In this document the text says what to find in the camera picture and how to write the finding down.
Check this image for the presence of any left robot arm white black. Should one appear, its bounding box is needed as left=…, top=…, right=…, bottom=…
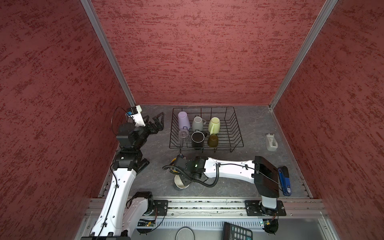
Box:
left=86, top=110, right=165, bottom=240

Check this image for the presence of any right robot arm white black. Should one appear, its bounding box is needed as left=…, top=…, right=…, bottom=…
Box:
left=162, top=154, right=287, bottom=217

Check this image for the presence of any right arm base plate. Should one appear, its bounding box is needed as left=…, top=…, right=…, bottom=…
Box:
left=245, top=200, right=287, bottom=217

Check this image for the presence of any lavender plastic cup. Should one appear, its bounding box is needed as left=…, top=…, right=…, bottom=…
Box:
left=178, top=111, right=191, bottom=130

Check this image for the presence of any black mug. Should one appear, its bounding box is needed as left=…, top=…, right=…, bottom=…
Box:
left=191, top=131, right=205, bottom=150

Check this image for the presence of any olive green glass cup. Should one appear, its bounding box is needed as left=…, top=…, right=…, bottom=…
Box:
left=208, top=134, right=219, bottom=148

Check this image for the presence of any white cup dark green base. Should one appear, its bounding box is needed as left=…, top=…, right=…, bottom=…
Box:
left=174, top=175, right=190, bottom=191

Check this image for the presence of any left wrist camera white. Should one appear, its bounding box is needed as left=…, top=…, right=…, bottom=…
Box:
left=126, top=105, right=146, bottom=127

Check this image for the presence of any blue stapler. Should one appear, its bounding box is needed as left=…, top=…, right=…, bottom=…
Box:
left=278, top=166, right=292, bottom=196

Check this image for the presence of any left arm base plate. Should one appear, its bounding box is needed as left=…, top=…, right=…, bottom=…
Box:
left=144, top=200, right=169, bottom=217

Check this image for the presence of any white plastic tape dispenser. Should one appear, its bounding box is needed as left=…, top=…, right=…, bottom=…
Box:
left=266, top=134, right=279, bottom=152

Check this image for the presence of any white ceramic mug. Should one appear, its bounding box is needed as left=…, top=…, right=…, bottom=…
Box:
left=192, top=116, right=207, bottom=132

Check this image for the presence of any clear glass tumbler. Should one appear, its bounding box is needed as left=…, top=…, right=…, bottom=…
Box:
left=178, top=127, right=190, bottom=148

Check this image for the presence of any black calculator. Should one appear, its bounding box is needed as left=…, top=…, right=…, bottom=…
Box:
left=222, top=222, right=253, bottom=240

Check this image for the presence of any cream mug green handle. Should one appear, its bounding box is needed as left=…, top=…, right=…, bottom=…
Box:
left=208, top=117, right=221, bottom=135

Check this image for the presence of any black stapler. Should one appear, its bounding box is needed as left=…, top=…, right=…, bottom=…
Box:
left=137, top=159, right=150, bottom=174

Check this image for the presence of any black wire dish rack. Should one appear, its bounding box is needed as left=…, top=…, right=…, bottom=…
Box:
left=169, top=106, right=244, bottom=152

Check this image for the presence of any round grey disc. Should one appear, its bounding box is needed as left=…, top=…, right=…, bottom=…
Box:
left=175, top=227, right=195, bottom=240

